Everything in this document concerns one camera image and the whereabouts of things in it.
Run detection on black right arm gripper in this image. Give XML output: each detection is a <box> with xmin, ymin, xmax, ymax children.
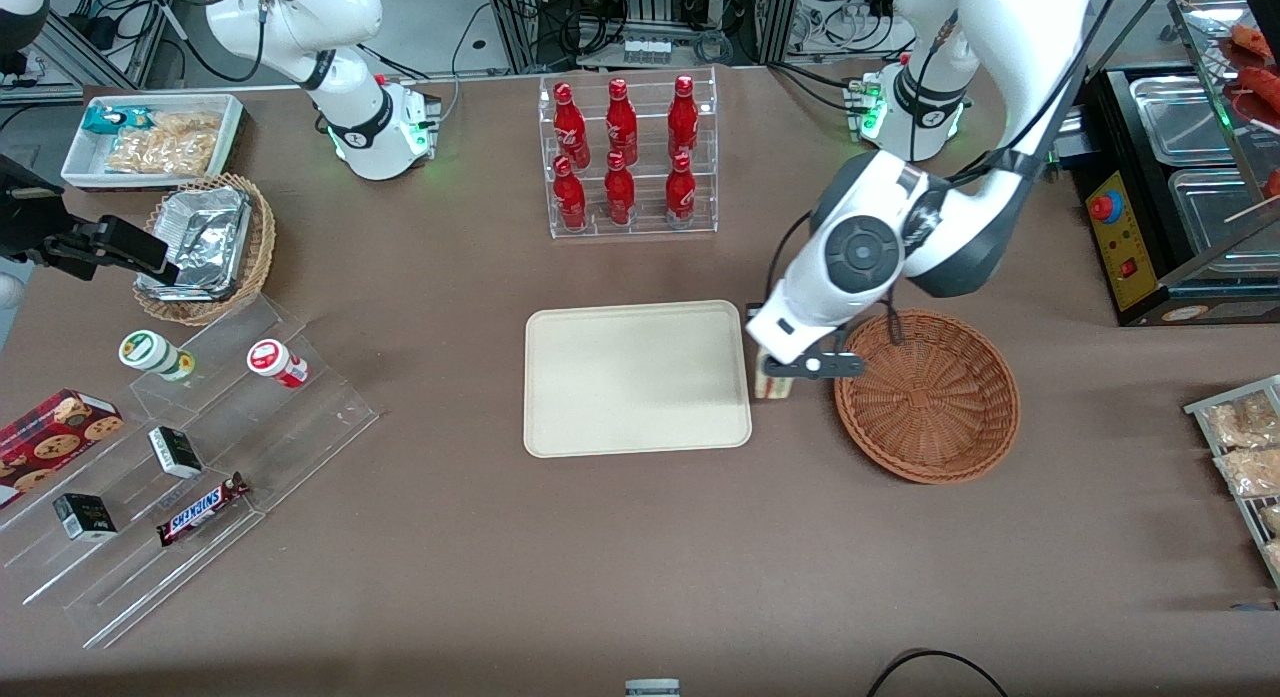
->
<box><xmin>0</xmin><ymin>155</ymin><xmax>182</xmax><ymax>284</ymax></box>

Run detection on layered sandwich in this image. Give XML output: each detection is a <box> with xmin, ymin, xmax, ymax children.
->
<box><xmin>753</xmin><ymin>352</ymin><xmax>798</xmax><ymax>401</ymax></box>

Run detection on large round brown wicker basket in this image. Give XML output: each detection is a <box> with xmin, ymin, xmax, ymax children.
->
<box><xmin>833</xmin><ymin>309</ymin><xmax>1021</xmax><ymax>485</ymax></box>

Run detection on small tan wicker basket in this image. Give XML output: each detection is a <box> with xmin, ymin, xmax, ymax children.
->
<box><xmin>133</xmin><ymin>173</ymin><xmax>277</xmax><ymax>327</ymax></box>

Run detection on beige rectangular tray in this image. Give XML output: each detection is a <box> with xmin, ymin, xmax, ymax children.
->
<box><xmin>523</xmin><ymin>299</ymin><xmax>753</xmax><ymax>459</ymax></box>

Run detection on tray of packaged snacks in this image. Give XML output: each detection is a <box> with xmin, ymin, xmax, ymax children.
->
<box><xmin>1185</xmin><ymin>375</ymin><xmax>1280</xmax><ymax>588</ymax></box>

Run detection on aluminium foil container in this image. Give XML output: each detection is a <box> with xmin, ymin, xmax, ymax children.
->
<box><xmin>137</xmin><ymin>185</ymin><xmax>253</xmax><ymax>301</ymax></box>

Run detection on clear bag yellow crackers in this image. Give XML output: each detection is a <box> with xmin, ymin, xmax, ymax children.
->
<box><xmin>150</xmin><ymin>111</ymin><xmax>223</xmax><ymax>140</ymax></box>
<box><xmin>105</xmin><ymin>129</ymin><xmax>217</xmax><ymax>175</ymax></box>

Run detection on white rectangular bin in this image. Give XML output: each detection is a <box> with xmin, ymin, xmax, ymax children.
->
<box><xmin>60</xmin><ymin>94</ymin><xmax>246</xmax><ymax>191</ymax></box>

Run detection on white jar green lid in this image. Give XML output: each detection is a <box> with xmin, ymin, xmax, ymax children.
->
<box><xmin>118</xmin><ymin>330</ymin><xmax>196</xmax><ymax>382</ymax></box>

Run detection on teal snack packet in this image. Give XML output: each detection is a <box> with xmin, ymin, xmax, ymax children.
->
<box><xmin>82</xmin><ymin>105</ymin><xmax>151</xmax><ymax>136</ymax></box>

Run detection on white jar red lid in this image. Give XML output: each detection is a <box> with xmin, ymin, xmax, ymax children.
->
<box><xmin>247</xmin><ymin>339</ymin><xmax>309</xmax><ymax>389</ymax></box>

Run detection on red cookie box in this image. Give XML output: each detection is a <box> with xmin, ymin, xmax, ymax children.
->
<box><xmin>0</xmin><ymin>389</ymin><xmax>124</xmax><ymax>508</ymax></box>

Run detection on small black carton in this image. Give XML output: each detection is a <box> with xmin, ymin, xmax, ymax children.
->
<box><xmin>148</xmin><ymin>426</ymin><xmax>204</xmax><ymax>479</ymax></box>
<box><xmin>52</xmin><ymin>493</ymin><xmax>118</xmax><ymax>542</ymax></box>

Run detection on red cola bottle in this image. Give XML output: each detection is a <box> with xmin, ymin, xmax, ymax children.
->
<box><xmin>604</xmin><ymin>150</ymin><xmax>637</xmax><ymax>226</ymax></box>
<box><xmin>665</xmin><ymin>150</ymin><xmax>697</xmax><ymax>223</ymax></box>
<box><xmin>667</xmin><ymin>74</ymin><xmax>700</xmax><ymax>163</ymax></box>
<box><xmin>605</xmin><ymin>77</ymin><xmax>639</xmax><ymax>168</ymax></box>
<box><xmin>552</xmin><ymin>155</ymin><xmax>589</xmax><ymax>231</ymax></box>
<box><xmin>553</xmin><ymin>82</ymin><xmax>591</xmax><ymax>170</ymax></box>

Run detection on clear acrylic stepped stand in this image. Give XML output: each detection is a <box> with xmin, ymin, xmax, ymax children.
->
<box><xmin>0</xmin><ymin>295</ymin><xmax>381</xmax><ymax>650</ymax></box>

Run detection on Snickers chocolate bar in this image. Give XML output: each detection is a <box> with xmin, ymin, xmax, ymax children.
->
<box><xmin>157</xmin><ymin>472</ymin><xmax>251</xmax><ymax>547</ymax></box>

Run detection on clear acrylic bottle rack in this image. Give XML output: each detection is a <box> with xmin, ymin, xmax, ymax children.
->
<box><xmin>538</xmin><ymin>67</ymin><xmax>719</xmax><ymax>240</ymax></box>

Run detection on silver metal box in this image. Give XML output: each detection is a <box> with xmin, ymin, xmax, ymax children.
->
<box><xmin>1047</xmin><ymin>117</ymin><xmax>1091</xmax><ymax>170</ymax></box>

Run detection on black food warmer yellow panel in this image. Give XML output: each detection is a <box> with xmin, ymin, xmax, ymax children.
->
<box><xmin>1070</xmin><ymin>0</ymin><xmax>1280</xmax><ymax>328</ymax></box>

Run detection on steel food pan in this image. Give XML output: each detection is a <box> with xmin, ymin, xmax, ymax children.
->
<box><xmin>1130</xmin><ymin>75</ymin><xmax>1243</xmax><ymax>166</ymax></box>
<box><xmin>1168</xmin><ymin>167</ymin><xmax>1280</xmax><ymax>278</ymax></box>

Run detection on black cable loop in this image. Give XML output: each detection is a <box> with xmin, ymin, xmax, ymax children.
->
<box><xmin>865</xmin><ymin>648</ymin><xmax>1007</xmax><ymax>697</ymax></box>

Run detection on aluminium frame rack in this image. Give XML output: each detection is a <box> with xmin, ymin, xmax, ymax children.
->
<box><xmin>485</xmin><ymin>0</ymin><xmax>801</xmax><ymax>73</ymax></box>

